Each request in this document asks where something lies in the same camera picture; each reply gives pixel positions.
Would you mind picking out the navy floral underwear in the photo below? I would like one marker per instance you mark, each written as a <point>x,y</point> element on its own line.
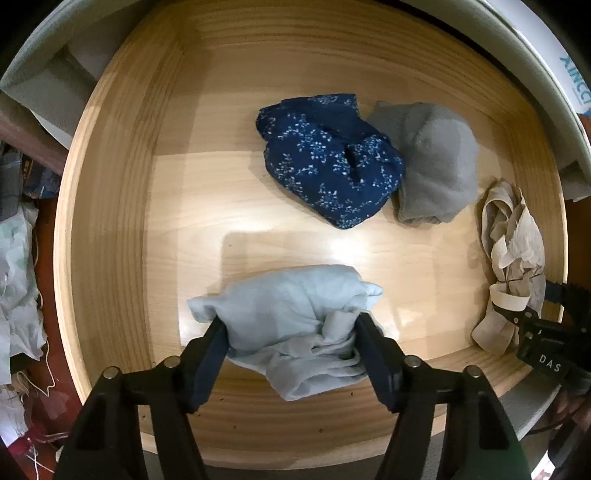
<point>321,150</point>

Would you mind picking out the pale blue underwear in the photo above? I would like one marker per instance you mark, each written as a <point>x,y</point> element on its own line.
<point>295,326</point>

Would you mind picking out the cream beige strappy underwear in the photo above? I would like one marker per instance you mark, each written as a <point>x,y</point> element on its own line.
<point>514,245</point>

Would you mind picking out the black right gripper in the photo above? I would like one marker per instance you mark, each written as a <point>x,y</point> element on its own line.
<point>559,350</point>

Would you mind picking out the grey underwear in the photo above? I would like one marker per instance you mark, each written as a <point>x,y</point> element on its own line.
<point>440,153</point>

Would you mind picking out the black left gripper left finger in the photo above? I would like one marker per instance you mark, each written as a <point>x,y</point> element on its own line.
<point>202,359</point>

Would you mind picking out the white floral fabric pile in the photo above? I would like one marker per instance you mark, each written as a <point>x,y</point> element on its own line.
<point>22,329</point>

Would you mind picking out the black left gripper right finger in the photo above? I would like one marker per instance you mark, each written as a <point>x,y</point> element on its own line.
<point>383,360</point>

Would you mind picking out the wooden drawer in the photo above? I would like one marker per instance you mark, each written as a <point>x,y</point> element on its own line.
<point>165,196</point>

